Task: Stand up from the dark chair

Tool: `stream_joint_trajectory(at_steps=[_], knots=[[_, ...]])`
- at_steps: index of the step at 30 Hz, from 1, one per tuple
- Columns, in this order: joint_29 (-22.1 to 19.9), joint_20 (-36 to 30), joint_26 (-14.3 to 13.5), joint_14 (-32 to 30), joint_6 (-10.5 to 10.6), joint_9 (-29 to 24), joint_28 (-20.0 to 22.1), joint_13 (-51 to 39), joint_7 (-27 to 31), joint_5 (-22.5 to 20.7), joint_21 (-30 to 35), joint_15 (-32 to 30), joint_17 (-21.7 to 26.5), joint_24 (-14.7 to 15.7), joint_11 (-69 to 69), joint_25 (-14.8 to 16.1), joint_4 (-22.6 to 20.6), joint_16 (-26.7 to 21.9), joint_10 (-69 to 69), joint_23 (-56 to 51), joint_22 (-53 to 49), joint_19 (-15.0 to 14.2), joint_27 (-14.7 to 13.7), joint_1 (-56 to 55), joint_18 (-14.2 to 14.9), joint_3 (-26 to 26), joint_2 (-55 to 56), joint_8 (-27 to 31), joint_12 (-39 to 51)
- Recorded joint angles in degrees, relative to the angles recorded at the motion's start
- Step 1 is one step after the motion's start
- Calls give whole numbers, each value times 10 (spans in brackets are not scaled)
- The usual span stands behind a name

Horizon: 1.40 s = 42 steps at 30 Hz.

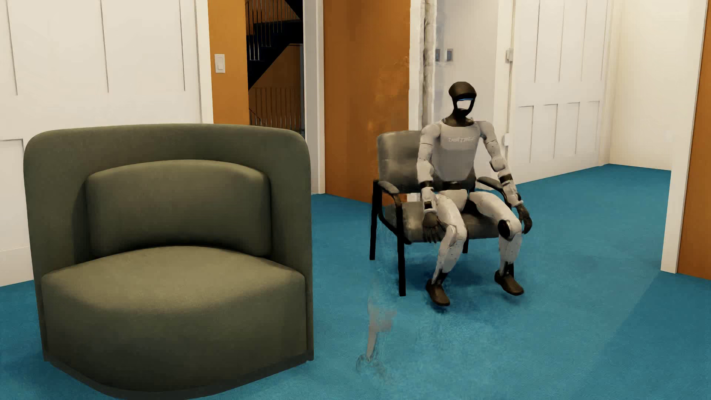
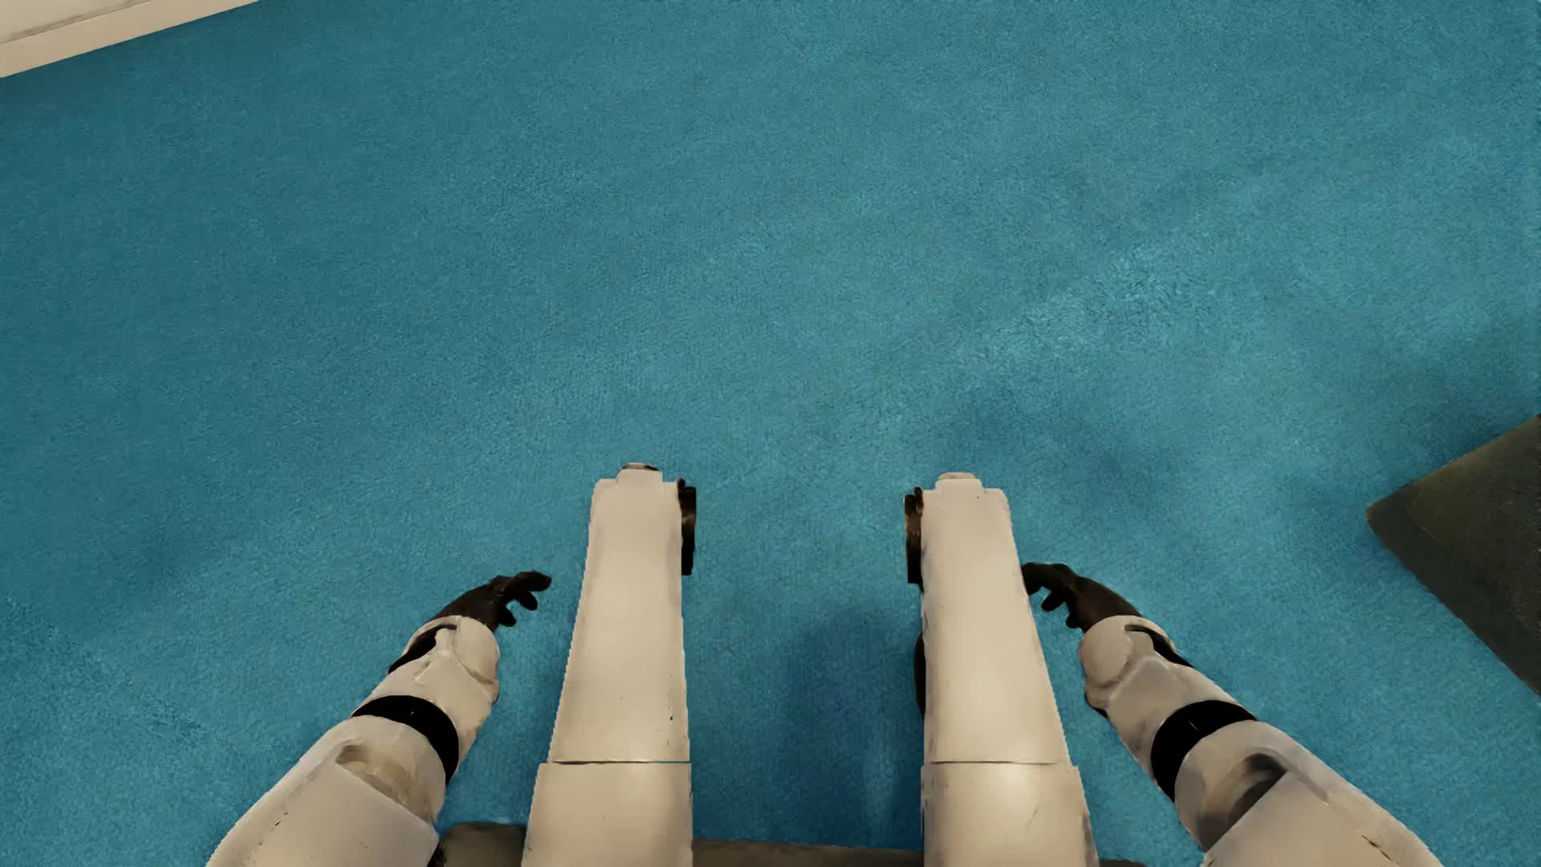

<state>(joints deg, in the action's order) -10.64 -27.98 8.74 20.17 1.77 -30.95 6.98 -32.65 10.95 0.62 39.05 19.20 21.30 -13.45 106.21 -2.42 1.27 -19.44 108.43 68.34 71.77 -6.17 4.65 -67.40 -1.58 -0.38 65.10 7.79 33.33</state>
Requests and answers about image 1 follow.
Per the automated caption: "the black robot head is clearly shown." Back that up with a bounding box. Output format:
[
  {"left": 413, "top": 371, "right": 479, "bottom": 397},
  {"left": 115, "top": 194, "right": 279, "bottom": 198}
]
[{"left": 448, "top": 81, "right": 477, "bottom": 125}]

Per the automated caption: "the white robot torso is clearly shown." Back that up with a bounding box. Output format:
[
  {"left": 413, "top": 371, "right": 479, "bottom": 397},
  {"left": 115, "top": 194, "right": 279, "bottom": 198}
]
[{"left": 432, "top": 118, "right": 485, "bottom": 192}]

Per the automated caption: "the dark grey armchair black frame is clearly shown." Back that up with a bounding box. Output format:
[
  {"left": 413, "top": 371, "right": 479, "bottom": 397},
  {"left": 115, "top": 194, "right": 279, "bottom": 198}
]
[{"left": 369, "top": 130, "right": 510, "bottom": 297}]

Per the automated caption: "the dark staircase with railing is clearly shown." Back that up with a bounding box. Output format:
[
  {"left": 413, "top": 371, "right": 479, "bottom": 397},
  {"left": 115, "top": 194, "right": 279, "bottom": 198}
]
[{"left": 246, "top": 0, "right": 304, "bottom": 133}]

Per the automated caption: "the white panelled double door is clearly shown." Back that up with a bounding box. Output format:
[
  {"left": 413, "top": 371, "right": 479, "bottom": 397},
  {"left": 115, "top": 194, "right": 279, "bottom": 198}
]
[{"left": 0, "top": 0, "right": 214, "bottom": 287}]

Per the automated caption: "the white robot leg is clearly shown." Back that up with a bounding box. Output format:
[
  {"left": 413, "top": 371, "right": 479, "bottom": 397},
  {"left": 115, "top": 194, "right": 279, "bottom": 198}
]
[
  {"left": 425, "top": 189, "right": 469, "bottom": 307},
  {"left": 468, "top": 190, "right": 525, "bottom": 296}
]

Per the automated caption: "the white left robot leg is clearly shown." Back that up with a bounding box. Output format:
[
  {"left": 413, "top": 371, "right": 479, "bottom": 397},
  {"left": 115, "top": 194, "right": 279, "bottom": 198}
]
[{"left": 468, "top": 190, "right": 525, "bottom": 296}]

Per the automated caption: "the white right robot leg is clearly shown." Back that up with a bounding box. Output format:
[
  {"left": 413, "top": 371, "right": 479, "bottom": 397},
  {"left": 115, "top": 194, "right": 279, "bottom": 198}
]
[{"left": 425, "top": 189, "right": 469, "bottom": 307}]

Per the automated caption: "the olive green tub armchair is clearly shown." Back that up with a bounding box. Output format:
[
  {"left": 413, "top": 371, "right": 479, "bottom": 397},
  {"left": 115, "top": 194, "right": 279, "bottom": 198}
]
[{"left": 23, "top": 123, "right": 314, "bottom": 400}]

